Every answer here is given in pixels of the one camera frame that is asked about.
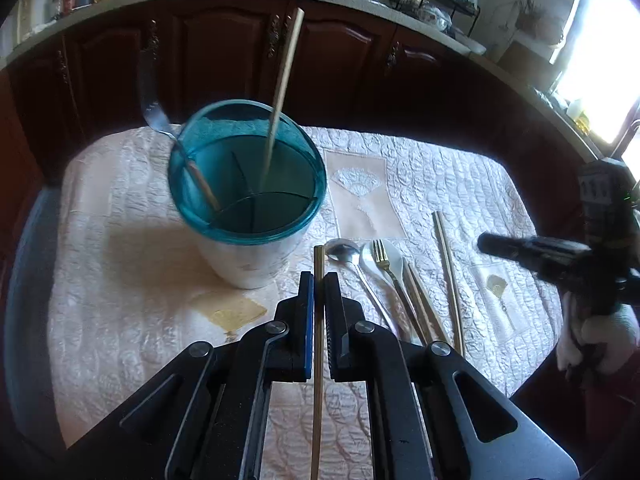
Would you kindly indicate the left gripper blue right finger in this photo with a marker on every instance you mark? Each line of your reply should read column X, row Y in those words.
column 341, row 314

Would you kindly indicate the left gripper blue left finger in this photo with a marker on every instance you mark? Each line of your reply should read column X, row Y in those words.
column 305, row 310

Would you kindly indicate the wooden chopstick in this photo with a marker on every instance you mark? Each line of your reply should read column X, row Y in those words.
column 428, row 318
column 290, row 46
column 450, row 279
column 318, row 361

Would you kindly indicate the silver metal spoon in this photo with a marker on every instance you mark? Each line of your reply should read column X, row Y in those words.
column 348, row 254

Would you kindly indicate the lower wooden kitchen cabinets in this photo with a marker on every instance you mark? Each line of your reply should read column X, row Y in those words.
column 367, row 71

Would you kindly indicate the white gloved right hand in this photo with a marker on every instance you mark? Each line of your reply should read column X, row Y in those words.
column 617, row 334

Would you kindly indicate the white quilted table cloth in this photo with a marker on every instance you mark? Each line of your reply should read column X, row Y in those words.
column 131, row 290

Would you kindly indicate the teal rimmed utensil cup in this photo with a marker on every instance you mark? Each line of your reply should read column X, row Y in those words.
column 248, row 241

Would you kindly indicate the silver fork in cup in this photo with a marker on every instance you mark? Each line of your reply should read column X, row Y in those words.
column 157, row 120

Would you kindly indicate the gold fork black handle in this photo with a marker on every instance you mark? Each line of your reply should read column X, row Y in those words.
column 383, row 263

